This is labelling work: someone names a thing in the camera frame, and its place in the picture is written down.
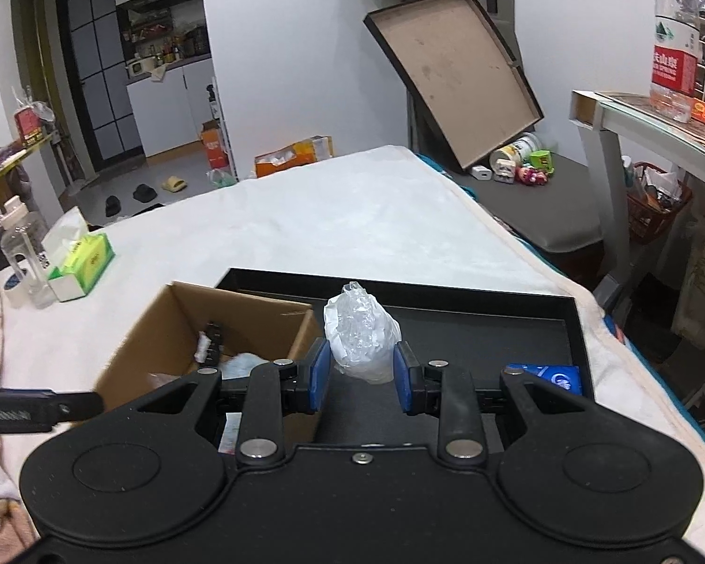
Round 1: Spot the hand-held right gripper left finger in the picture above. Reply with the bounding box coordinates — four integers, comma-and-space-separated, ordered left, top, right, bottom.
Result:
134, 337, 333, 466

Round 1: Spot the red snack bag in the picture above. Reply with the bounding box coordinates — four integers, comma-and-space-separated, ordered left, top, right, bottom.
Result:
12, 102, 43, 149

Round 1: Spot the grey-blue plush toy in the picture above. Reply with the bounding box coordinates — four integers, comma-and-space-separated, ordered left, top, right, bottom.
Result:
219, 351, 271, 381

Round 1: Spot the white tape roll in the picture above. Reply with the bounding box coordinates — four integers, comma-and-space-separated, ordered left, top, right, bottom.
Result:
3, 270, 34, 307

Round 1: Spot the white narrow rack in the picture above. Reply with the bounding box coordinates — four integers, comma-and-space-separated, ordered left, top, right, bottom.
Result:
208, 75, 240, 174

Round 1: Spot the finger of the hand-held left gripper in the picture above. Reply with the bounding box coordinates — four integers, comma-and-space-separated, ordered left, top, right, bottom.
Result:
0, 386, 105, 437

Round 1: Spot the orange open carton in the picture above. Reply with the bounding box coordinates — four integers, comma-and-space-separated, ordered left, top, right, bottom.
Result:
198, 119, 232, 172

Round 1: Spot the red label water bottle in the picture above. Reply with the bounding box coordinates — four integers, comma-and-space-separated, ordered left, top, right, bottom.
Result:
648, 0, 702, 124

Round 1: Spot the brown cardboard box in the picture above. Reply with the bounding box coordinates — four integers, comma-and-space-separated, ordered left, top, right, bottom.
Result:
94, 281, 325, 456

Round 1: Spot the grey padded bench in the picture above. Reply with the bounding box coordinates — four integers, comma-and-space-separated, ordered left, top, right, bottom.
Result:
446, 141, 604, 255

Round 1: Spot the orange yellow flat box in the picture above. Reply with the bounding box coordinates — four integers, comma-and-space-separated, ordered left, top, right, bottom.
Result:
253, 135, 335, 179

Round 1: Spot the white side table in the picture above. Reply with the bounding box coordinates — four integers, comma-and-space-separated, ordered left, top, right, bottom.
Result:
570, 89, 705, 286

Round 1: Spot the large black box lid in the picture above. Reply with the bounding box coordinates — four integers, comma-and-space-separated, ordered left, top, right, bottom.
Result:
362, 0, 545, 172

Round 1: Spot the red small toy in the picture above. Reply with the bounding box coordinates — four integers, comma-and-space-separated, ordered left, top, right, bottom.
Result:
515, 165, 551, 188

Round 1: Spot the yellow low table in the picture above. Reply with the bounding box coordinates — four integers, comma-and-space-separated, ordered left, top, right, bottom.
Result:
0, 132, 55, 206

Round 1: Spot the white plastic bag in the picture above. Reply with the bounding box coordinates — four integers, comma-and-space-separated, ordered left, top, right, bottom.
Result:
323, 282, 402, 385

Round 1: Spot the white round can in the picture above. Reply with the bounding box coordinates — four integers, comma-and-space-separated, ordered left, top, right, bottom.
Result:
489, 133, 542, 181

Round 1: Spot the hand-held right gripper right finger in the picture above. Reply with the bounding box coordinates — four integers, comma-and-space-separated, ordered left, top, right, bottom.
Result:
392, 341, 595, 466

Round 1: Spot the green tissue box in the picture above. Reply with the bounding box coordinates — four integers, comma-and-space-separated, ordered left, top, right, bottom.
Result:
47, 232, 116, 304

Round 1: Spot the clear plastic water jug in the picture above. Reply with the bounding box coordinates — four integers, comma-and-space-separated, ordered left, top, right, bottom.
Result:
0, 196, 58, 310

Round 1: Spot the blue tissue packet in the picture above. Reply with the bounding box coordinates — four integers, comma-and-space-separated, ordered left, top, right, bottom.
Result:
505, 363, 587, 396

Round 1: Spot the white kitchen cabinet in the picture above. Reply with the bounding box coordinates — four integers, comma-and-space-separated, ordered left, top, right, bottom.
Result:
125, 59, 215, 158

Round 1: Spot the black framed glass door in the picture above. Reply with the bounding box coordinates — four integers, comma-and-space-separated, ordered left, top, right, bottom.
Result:
55, 0, 148, 172

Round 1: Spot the black shallow tray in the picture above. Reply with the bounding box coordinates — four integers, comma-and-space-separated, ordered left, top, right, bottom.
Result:
214, 267, 595, 453

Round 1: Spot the red plastic basket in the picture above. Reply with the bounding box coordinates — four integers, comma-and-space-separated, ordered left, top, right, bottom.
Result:
624, 161, 694, 246

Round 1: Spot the white packet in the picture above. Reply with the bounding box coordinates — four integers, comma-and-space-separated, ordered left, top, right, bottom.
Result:
222, 413, 246, 454

